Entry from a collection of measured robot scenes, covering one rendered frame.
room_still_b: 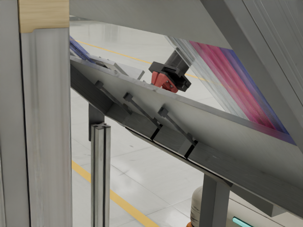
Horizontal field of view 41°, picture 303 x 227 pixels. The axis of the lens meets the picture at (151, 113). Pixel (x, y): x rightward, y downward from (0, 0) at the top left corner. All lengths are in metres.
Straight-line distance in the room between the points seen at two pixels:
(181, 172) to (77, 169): 0.57
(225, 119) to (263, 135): 0.06
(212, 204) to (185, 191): 0.91
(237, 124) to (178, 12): 0.23
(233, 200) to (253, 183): 0.79
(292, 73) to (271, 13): 0.05
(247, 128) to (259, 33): 0.31
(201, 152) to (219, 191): 0.39
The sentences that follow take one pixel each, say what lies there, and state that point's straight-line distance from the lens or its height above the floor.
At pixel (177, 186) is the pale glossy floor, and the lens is 2.14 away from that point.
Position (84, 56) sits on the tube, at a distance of 0.87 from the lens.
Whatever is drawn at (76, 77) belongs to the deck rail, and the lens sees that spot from 0.97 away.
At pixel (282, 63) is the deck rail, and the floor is 0.97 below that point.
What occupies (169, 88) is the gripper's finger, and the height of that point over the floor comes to 0.76.
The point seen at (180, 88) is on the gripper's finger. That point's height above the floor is 0.76.
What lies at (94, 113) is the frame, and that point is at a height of 0.67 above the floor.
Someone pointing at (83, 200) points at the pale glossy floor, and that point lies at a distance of 2.00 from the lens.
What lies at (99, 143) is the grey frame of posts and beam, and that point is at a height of 0.60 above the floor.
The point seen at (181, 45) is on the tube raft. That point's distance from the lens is 0.46.
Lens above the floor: 1.02
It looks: 19 degrees down
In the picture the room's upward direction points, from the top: 3 degrees clockwise
